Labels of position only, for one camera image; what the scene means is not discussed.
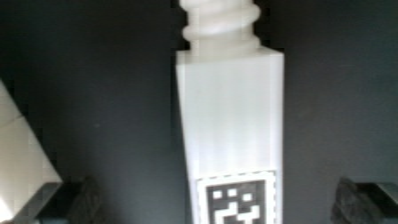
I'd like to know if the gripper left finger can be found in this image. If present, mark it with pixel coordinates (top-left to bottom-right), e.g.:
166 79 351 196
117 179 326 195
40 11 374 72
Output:
10 177 106 224

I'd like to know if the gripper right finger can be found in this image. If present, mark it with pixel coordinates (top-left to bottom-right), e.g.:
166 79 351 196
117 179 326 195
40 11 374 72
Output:
330 178 398 224

